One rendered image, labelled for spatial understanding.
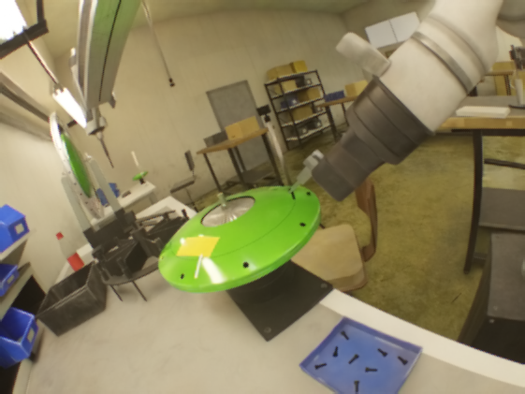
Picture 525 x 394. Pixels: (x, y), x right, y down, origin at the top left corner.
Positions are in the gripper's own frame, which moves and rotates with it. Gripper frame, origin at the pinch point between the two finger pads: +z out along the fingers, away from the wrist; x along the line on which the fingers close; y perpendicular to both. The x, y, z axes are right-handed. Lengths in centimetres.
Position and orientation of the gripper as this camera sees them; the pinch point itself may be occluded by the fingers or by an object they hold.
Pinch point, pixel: (290, 191)
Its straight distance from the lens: 30.8
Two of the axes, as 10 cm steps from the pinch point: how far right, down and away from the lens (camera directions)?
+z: -4.2, 5.4, 7.3
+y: 7.2, 6.9, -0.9
